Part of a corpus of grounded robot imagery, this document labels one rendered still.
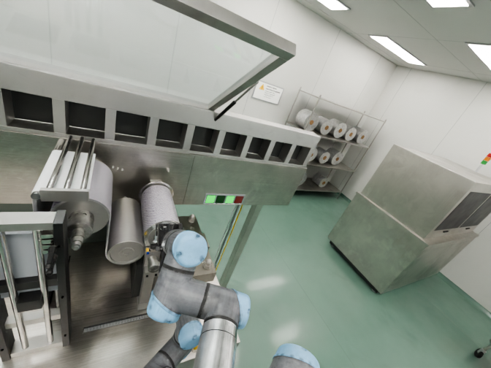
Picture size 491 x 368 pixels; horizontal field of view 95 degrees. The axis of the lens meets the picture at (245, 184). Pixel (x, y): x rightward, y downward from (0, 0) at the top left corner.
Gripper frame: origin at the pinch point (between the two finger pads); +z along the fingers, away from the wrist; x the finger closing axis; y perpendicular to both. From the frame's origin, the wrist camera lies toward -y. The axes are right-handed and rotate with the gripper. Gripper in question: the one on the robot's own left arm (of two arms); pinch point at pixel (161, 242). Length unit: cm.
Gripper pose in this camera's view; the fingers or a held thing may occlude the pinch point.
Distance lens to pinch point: 86.7
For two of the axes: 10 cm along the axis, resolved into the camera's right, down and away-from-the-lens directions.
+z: -5.2, 1.2, 8.5
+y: -0.2, -9.9, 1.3
